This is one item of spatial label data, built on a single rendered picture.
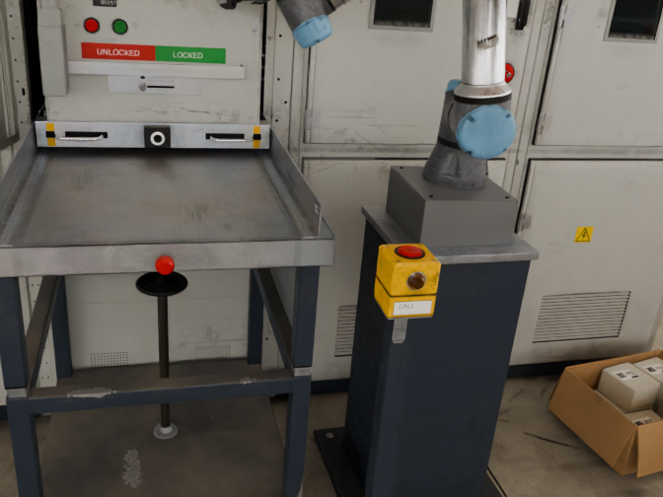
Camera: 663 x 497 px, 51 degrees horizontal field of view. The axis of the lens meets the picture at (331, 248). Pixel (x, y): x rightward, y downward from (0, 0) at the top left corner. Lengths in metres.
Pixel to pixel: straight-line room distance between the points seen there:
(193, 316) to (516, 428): 1.06
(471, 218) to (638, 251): 1.08
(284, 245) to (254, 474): 0.68
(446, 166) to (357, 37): 0.48
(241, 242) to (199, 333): 0.90
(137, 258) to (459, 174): 0.74
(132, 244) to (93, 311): 0.85
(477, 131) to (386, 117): 0.57
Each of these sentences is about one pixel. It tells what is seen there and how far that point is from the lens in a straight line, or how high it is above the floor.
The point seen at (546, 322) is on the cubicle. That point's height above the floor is 0.22.
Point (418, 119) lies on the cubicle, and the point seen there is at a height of 0.91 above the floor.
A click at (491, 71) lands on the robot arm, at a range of 1.43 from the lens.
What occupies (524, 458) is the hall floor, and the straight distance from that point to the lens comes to 2.22.
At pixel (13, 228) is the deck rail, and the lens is 1.33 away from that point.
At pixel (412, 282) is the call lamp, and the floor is 0.87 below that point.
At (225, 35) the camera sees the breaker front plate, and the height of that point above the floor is 1.13.
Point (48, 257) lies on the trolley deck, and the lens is 1.26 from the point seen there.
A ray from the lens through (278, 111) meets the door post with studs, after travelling 1.90.
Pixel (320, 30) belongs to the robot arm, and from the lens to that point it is 1.39.
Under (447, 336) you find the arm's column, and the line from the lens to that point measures 1.63.
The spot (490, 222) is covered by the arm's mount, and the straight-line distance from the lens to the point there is 1.58.
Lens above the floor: 1.34
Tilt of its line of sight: 24 degrees down
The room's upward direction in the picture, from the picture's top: 5 degrees clockwise
